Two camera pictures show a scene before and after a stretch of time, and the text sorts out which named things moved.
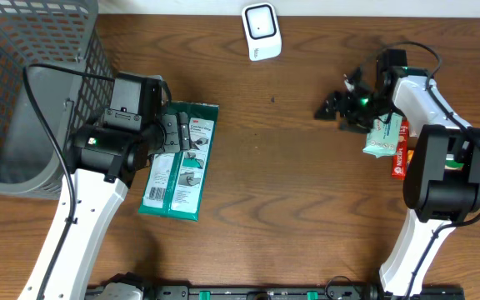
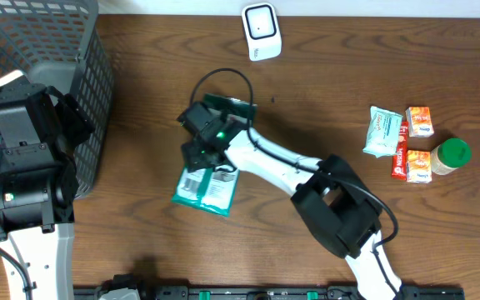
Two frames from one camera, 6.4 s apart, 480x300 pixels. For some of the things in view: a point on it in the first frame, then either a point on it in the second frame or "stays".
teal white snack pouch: [382, 138] stays
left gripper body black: [172, 133] → [81, 124]
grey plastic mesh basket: [14, 154] stays
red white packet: [398, 168] stays
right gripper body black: [363, 108] → [195, 157]
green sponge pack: [177, 180] → [213, 188]
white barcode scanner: [262, 32] stays
